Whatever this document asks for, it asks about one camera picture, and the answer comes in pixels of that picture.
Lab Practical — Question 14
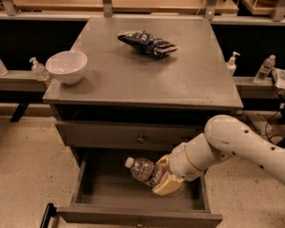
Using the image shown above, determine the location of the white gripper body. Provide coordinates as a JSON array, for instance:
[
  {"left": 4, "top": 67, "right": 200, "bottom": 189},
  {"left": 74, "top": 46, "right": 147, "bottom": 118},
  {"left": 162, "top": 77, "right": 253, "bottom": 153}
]
[{"left": 168, "top": 142, "right": 204, "bottom": 181}]

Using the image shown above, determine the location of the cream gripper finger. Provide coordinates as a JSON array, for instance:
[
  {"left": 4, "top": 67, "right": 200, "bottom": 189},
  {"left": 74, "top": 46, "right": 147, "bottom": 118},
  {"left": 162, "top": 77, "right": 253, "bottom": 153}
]
[
  {"left": 157, "top": 155, "right": 169, "bottom": 167},
  {"left": 152, "top": 172, "right": 183, "bottom": 196}
]

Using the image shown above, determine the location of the clear plastic water bottle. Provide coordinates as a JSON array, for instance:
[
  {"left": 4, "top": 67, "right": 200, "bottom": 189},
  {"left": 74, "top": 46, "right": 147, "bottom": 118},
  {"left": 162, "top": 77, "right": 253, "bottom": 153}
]
[{"left": 124, "top": 157, "right": 165, "bottom": 187}]

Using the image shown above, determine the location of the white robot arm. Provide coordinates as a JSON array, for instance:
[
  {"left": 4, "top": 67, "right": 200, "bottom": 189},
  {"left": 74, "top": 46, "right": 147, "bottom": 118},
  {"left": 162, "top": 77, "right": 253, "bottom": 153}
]
[{"left": 152, "top": 115, "right": 285, "bottom": 196}]

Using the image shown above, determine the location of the round top drawer knob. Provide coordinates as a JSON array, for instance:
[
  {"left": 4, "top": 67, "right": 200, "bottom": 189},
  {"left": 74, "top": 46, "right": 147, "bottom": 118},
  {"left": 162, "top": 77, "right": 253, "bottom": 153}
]
[{"left": 137, "top": 135, "right": 147, "bottom": 144}]

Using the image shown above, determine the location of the open middle drawer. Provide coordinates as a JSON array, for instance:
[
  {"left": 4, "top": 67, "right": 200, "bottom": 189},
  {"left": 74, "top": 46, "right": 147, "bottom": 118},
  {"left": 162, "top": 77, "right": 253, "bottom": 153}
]
[{"left": 58, "top": 149, "right": 222, "bottom": 228}]

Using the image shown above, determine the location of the grey drawer cabinet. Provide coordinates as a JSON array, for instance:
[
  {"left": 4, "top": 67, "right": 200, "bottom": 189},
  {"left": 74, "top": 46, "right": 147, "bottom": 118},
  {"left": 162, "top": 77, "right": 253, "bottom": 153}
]
[{"left": 42, "top": 15, "right": 244, "bottom": 176}]

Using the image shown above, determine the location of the closed top drawer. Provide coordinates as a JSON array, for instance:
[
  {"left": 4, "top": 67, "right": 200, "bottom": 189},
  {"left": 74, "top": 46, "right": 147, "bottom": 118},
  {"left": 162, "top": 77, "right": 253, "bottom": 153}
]
[{"left": 56, "top": 121, "right": 201, "bottom": 151}]

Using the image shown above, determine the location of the right sanitizer pump bottle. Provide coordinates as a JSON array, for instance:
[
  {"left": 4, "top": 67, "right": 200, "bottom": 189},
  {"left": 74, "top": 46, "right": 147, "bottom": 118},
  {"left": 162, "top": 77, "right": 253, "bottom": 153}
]
[{"left": 226, "top": 51, "right": 239, "bottom": 75}]

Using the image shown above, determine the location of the sanitizer pump bottle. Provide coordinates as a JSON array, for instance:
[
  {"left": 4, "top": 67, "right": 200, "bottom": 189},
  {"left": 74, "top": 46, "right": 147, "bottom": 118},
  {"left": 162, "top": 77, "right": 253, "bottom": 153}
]
[
  {"left": 29, "top": 57, "right": 49, "bottom": 82},
  {"left": 226, "top": 51, "right": 239, "bottom": 75}
]

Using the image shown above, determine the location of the background water bottle right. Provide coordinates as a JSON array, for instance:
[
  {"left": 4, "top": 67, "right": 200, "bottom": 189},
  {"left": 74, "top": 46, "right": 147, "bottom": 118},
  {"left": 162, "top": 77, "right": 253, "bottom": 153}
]
[{"left": 254, "top": 55, "right": 276, "bottom": 84}]

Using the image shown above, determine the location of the left sanitizer pump bottle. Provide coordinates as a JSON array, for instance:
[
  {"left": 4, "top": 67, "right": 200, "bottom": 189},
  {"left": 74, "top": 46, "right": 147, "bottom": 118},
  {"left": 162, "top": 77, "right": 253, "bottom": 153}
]
[{"left": 29, "top": 57, "right": 49, "bottom": 82}]

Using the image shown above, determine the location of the blue chip bag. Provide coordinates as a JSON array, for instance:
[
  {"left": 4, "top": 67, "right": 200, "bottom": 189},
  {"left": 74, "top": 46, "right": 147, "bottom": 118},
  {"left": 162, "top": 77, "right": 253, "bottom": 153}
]
[{"left": 118, "top": 30, "right": 178, "bottom": 59}]

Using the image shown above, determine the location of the folded white cloth packet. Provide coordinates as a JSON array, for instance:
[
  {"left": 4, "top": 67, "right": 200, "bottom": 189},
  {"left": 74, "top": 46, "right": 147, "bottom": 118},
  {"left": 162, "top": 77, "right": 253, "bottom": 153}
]
[{"left": 272, "top": 67, "right": 285, "bottom": 90}]

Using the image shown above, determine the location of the white bowl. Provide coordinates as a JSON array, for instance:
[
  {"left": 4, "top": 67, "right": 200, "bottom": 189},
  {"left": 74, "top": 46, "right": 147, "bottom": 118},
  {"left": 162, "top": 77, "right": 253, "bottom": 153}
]
[{"left": 46, "top": 50, "right": 87, "bottom": 85}]

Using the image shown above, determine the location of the right grey shelf rail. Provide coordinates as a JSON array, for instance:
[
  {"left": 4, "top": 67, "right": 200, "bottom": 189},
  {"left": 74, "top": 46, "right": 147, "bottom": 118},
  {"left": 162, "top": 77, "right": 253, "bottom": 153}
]
[{"left": 233, "top": 76, "right": 285, "bottom": 99}]

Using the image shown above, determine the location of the grey shelf rail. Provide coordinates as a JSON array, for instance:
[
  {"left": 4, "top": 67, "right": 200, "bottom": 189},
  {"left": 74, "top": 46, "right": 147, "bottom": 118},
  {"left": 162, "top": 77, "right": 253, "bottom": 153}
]
[
  {"left": 0, "top": 70, "right": 52, "bottom": 92},
  {"left": 233, "top": 76, "right": 285, "bottom": 99}
]

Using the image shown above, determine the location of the black cable on floor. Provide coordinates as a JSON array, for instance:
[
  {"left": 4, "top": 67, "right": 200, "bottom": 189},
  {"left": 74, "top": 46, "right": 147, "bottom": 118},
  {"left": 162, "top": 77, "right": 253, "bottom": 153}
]
[{"left": 264, "top": 93, "right": 285, "bottom": 149}]

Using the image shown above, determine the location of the black handle bottom left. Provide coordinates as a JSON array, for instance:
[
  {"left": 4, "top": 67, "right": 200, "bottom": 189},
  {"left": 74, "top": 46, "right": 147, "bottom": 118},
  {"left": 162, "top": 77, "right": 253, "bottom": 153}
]
[{"left": 40, "top": 202, "right": 57, "bottom": 228}]

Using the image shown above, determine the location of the left grey shelf rail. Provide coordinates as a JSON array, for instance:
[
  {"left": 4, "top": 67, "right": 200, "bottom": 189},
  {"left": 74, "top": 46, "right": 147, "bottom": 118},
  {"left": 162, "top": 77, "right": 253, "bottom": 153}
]
[{"left": 0, "top": 70, "right": 52, "bottom": 92}]

